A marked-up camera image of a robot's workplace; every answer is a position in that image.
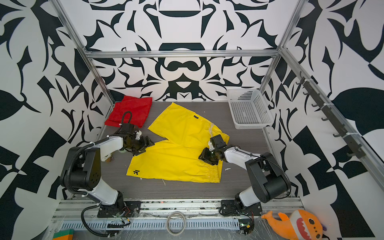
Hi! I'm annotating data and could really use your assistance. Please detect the aluminium frame crossbar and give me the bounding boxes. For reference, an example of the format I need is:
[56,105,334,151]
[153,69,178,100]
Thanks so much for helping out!
[85,50,278,59]

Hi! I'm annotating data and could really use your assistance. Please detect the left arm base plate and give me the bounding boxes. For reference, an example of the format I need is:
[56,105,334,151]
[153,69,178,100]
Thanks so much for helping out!
[97,201,142,218]

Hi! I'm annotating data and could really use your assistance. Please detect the yellow shorts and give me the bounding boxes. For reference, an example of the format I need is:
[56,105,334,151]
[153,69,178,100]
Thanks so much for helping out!
[127,103,230,183]

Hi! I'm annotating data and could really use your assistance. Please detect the orange shark plush toy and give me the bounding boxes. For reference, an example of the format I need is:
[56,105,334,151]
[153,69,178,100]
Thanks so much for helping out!
[261,210,327,240]

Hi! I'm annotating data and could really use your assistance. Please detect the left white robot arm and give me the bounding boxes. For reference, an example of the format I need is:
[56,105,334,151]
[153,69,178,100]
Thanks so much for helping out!
[60,123,155,212]

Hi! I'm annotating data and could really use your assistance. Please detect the red shorts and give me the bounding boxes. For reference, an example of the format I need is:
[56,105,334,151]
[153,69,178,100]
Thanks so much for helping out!
[105,96,153,128]

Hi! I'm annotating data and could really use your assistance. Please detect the black wall hook rack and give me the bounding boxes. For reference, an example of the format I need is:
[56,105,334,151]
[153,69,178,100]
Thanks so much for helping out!
[296,72,367,159]

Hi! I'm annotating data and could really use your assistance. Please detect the green orange block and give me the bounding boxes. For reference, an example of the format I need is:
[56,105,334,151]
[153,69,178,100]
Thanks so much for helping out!
[53,230,74,240]

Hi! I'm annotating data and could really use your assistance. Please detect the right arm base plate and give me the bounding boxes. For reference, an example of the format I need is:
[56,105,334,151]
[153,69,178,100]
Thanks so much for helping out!
[219,199,263,217]

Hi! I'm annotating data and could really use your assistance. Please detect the white plastic basket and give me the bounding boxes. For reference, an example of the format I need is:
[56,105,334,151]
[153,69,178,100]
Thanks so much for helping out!
[227,89,274,130]

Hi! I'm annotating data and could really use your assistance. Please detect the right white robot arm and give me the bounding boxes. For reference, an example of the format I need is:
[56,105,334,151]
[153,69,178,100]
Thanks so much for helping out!
[199,135,292,209]

